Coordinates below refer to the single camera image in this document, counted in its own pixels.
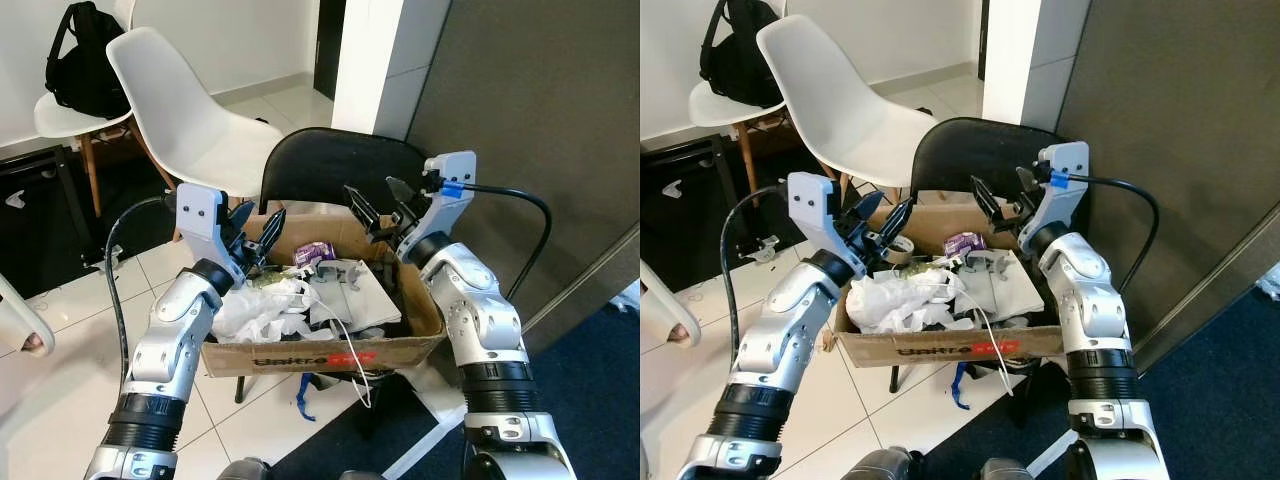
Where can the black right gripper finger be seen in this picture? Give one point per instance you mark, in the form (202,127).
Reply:
(403,196)
(989,203)
(364,215)
(1030,185)

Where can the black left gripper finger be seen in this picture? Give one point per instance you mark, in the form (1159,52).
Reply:
(243,218)
(897,225)
(272,235)
(864,212)

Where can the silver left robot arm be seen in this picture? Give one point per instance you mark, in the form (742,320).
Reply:
(165,340)
(780,330)

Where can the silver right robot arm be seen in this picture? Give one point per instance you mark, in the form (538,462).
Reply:
(1095,310)
(485,320)

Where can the brown cardboard rubbish box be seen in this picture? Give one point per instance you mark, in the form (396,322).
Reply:
(950,348)
(320,357)

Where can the green leafy scrap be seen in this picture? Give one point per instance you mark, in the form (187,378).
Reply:
(915,268)
(268,282)

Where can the purple snack packet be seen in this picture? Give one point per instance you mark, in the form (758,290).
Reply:
(963,245)
(315,254)

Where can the black padded chair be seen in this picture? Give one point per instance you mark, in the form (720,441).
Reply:
(330,165)
(975,150)

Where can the crumpled white plastic bag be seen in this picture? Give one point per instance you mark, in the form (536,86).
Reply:
(900,302)
(260,312)

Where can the white flat sheet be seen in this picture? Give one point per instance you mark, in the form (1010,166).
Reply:
(365,295)
(1010,285)

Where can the white plastic shell chair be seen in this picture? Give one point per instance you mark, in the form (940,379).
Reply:
(70,122)
(715,110)
(190,120)
(840,110)

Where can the dark door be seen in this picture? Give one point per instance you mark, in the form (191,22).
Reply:
(982,35)
(328,45)

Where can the black low shelf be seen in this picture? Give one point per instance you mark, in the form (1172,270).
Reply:
(690,225)
(40,230)

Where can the black backpack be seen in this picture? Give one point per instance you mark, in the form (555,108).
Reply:
(740,55)
(85,65)

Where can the white rounded object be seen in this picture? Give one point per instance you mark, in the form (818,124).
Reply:
(20,320)
(665,315)

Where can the grey robot right leg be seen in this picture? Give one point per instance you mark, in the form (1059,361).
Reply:
(365,476)
(1005,470)

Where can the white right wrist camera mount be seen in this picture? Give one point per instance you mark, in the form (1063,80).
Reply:
(1065,205)
(445,215)

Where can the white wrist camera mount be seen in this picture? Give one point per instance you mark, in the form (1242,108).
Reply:
(812,205)
(198,215)
(1065,205)
(445,215)

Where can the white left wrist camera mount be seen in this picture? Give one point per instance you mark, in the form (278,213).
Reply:
(812,205)
(198,215)

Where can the small white bracket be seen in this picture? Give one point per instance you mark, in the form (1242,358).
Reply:
(105,260)
(762,250)

